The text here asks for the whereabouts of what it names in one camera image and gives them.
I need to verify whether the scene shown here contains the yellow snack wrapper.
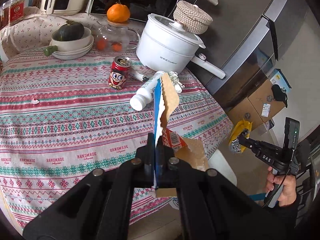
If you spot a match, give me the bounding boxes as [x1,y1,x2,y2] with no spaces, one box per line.
[228,119,253,154]

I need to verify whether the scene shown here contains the torn brown cardboard box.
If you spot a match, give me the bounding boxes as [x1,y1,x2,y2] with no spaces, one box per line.
[153,73,209,198]

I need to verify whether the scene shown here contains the red cartoon drink can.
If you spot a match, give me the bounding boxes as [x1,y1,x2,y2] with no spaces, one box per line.
[108,56,131,90]

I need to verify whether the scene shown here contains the person's right hand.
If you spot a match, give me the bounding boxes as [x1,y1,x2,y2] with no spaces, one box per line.
[266,166,297,207]

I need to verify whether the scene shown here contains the brown cardboard box on floor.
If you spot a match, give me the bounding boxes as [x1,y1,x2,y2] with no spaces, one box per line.
[227,80,285,130]

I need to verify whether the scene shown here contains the patterned knit tablecloth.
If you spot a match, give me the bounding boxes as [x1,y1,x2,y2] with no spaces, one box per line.
[0,45,234,230]

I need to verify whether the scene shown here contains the white yogurt bottle with label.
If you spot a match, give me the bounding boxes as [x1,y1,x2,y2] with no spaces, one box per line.
[130,71,165,111]

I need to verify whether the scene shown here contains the crumpled white paper wrapper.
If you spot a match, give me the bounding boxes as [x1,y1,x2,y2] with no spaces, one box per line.
[169,71,184,94]

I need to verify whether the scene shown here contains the small white paper scrap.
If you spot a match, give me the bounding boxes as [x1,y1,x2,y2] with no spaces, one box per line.
[31,99,40,105]

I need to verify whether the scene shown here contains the small white paper packet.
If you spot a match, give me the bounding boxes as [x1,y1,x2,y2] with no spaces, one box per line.
[130,69,150,82]

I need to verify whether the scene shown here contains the grey refrigerator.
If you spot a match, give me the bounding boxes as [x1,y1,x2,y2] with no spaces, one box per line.
[188,0,308,110]

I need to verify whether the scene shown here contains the stacked white plates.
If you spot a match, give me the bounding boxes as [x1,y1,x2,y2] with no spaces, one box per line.
[52,35,94,60]

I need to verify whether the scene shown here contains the small mandarin in teapot right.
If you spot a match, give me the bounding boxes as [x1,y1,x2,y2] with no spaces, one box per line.
[111,42,123,52]

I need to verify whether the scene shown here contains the small mandarin in teapot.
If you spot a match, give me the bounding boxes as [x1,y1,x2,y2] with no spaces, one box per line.
[95,38,108,51]
[111,42,123,52]

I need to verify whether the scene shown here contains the small mandarin in teapot left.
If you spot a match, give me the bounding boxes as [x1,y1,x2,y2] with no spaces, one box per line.
[95,38,108,51]

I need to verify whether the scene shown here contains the white electric cooking pot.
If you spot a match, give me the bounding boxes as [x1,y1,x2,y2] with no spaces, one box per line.
[136,13,226,79]

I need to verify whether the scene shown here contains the woven beige lidded basket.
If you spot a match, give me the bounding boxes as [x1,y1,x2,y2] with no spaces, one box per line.
[173,1,213,35]

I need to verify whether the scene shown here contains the glass teapot with wooden lid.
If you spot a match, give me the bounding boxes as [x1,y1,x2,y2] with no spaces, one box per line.
[94,21,140,53]

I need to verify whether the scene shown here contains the dark green pumpkin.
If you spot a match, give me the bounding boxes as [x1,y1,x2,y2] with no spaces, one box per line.
[52,21,85,41]

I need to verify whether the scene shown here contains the floral white cloth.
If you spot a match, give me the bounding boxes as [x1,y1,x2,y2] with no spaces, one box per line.
[1,7,145,59]

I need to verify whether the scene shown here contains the large orange mandarin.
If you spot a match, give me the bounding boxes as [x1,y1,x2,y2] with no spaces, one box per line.
[107,3,131,23]

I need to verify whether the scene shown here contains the red tea tin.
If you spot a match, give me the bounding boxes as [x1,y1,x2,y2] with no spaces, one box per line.
[1,0,24,29]

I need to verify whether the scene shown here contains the cream bowl with green handle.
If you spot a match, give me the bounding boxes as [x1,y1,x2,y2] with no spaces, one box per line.
[43,27,92,56]

